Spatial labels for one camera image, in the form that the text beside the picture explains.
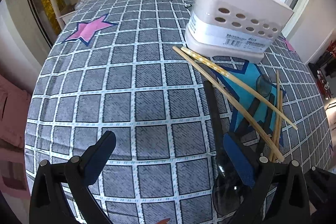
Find black handled translucent spoon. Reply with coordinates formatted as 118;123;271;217
203;80;247;215

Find thin brown wooden chopstick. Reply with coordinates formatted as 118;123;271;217
275;90;282;148

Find plain wooden chopstick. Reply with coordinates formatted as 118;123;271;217
172;45;285;163

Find dark handled blue spoon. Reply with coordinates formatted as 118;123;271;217
235;98;260;137

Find grey checked tablecloth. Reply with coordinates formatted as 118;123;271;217
25;0;331;223

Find pink plastic utensil holder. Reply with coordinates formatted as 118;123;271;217
185;0;293;64

